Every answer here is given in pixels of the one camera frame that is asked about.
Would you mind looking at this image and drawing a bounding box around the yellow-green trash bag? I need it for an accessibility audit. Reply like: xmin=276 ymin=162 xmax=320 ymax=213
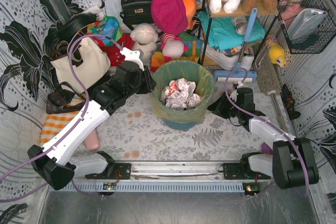
xmin=151 ymin=60 xmax=215 ymax=123

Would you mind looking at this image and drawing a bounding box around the teal plastic trash bin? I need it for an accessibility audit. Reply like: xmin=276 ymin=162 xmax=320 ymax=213
xmin=162 ymin=119 xmax=200 ymax=132

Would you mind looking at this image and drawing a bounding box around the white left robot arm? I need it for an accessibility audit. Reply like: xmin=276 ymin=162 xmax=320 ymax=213
xmin=27 ymin=60 xmax=156 ymax=190

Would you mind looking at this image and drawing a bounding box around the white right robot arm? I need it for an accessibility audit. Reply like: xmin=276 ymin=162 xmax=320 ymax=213
xmin=208 ymin=88 xmax=319 ymax=189

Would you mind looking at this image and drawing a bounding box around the red fabric bag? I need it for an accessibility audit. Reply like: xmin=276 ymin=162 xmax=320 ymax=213
xmin=101 ymin=34 xmax=134 ymax=67

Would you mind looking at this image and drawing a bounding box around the cream canvas tote bag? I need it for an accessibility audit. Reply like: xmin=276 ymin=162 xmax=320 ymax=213
xmin=51 ymin=37 xmax=111 ymax=93

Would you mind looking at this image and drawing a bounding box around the crumpled white paper trash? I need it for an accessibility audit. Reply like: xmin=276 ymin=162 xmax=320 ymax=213
xmin=160 ymin=78 xmax=202 ymax=110

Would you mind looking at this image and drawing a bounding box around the colourful striped bag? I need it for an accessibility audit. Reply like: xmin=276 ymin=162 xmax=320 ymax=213
xmin=87 ymin=16 xmax=123 ymax=47

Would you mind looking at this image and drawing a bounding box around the dark brown leather bag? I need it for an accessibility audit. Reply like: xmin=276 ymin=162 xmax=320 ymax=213
xmin=46 ymin=82 xmax=86 ymax=114

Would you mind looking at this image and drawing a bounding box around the magenta fabric bag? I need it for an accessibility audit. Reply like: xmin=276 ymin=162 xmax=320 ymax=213
xmin=151 ymin=0 xmax=188 ymax=35

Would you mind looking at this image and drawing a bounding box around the black orange toy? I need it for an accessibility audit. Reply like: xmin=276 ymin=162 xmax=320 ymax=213
xmin=280 ymin=84 xmax=301 ymax=120

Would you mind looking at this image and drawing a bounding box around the white plush lamb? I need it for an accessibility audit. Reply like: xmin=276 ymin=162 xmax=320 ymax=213
xmin=130 ymin=23 xmax=159 ymax=62

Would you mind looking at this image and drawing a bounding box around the pink striped plush doll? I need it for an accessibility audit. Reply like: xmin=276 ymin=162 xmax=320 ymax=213
xmin=161 ymin=33 xmax=188 ymax=62

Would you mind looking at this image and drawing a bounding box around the yellow plush duck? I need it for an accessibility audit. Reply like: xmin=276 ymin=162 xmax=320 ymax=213
xmin=266 ymin=37 xmax=286 ymax=67

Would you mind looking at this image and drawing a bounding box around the teal folded cloth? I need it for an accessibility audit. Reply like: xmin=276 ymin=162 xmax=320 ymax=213
xmin=208 ymin=17 xmax=266 ymax=50

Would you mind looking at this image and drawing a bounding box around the black leather handbag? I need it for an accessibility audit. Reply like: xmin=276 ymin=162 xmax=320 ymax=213
xmin=120 ymin=0 xmax=154 ymax=30

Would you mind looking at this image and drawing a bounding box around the rainbow striped box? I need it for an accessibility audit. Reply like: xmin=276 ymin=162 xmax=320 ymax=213
xmin=150 ymin=32 xmax=203 ymax=72

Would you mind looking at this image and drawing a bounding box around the pink rolled towel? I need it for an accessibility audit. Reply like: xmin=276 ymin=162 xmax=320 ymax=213
xmin=84 ymin=129 xmax=100 ymax=151

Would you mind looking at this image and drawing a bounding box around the orange white checked cloth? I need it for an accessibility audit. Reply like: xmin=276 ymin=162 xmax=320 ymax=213
xmin=39 ymin=111 xmax=78 ymax=146

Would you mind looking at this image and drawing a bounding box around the silver foil pouch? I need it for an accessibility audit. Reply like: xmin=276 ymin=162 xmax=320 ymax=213
xmin=287 ymin=8 xmax=328 ymax=40

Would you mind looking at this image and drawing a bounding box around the orange plush toy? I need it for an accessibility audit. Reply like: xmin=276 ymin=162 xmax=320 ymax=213
xmin=182 ymin=0 xmax=196 ymax=30

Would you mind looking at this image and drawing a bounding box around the black metal shelf rack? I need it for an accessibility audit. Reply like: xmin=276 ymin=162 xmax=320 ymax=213
xmin=198 ymin=0 xmax=279 ymax=66

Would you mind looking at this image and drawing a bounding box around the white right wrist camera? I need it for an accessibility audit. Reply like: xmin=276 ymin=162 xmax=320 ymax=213
xmin=233 ymin=81 xmax=244 ymax=90

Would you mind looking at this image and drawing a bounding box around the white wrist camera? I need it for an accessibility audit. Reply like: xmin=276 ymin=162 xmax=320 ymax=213
xmin=233 ymin=81 xmax=244 ymax=90
xmin=120 ymin=47 xmax=144 ymax=71

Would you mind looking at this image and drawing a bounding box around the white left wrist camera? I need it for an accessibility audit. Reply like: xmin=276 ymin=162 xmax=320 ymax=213
xmin=120 ymin=47 xmax=144 ymax=71

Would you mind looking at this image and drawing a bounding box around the blue handled mop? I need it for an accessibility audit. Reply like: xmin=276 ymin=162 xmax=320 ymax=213
xmin=214 ymin=8 xmax=258 ymax=83

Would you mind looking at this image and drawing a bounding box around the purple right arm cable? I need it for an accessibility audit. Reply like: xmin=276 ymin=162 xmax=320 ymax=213
xmin=224 ymin=68 xmax=310 ymax=198

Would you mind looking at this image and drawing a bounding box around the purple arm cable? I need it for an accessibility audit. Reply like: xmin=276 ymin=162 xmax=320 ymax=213
xmin=224 ymin=68 xmax=310 ymax=198
xmin=0 ymin=34 xmax=124 ymax=204

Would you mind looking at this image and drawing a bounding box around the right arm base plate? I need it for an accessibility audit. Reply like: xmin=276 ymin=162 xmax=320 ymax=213
xmin=223 ymin=163 xmax=271 ymax=180

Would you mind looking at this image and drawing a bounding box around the aluminium mounting rail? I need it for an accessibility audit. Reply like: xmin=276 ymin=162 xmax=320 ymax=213
xmin=39 ymin=160 xmax=322 ymax=183

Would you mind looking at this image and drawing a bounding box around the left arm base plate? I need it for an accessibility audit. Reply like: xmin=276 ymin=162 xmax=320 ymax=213
xmin=85 ymin=163 xmax=131 ymax=180

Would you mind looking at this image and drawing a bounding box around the black wire basket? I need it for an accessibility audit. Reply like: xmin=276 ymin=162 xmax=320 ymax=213
xmin=277 ymin=0 xmax=335 ymax=54

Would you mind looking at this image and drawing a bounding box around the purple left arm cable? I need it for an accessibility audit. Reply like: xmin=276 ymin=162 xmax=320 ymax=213
xmin=0 ymin=34 xmax=124 ymax=204

